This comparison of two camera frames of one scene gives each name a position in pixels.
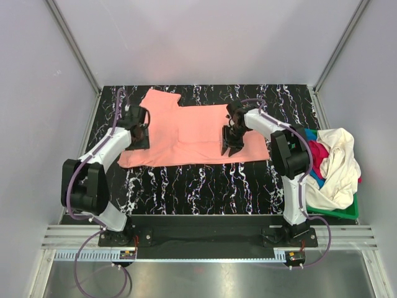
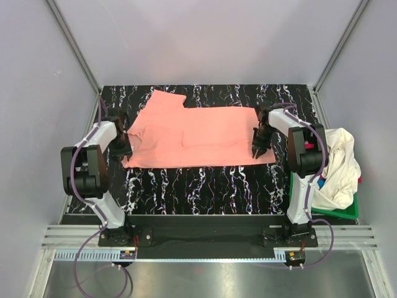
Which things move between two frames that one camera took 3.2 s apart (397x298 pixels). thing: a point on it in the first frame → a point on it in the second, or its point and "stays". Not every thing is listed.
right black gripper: [236, 146] → [262, 147]
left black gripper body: [142, 143] → [120, 147]
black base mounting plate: [203, 236] stays
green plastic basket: [352, 212] stays
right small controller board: [294, 258] stays
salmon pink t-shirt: [187, 135] stays
